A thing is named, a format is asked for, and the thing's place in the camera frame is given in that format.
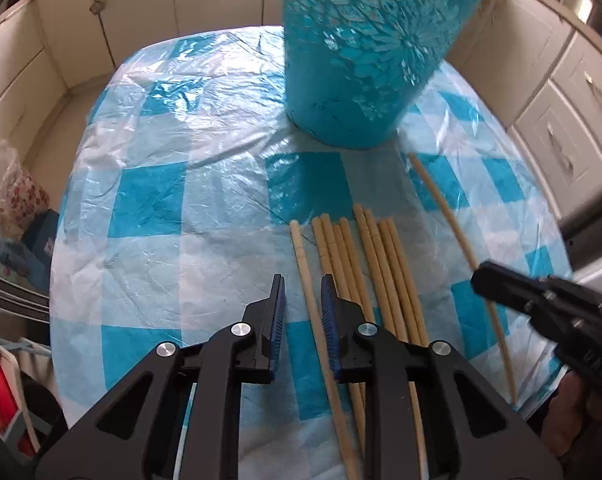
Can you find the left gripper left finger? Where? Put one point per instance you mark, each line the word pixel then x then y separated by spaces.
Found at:
pixel 259 361

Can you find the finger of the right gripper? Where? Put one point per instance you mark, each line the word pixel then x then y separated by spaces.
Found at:
pixel 507 287

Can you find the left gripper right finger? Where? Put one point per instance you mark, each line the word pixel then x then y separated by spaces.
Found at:
pixel 341 319

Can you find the cream kitchen base cabinets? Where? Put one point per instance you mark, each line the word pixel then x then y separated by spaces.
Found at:
pixel 537 66

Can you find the right hand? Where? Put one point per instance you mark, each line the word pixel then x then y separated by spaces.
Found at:
pixel 574 416

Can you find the blue checkered plastic tablecloth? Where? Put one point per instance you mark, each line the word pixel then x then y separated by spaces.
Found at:
pixel 177 215

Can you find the floral plastic bag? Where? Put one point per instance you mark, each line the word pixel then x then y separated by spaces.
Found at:
pixel 22 199

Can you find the blue perforated plastic basket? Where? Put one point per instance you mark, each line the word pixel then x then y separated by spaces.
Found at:
pixel 352 67

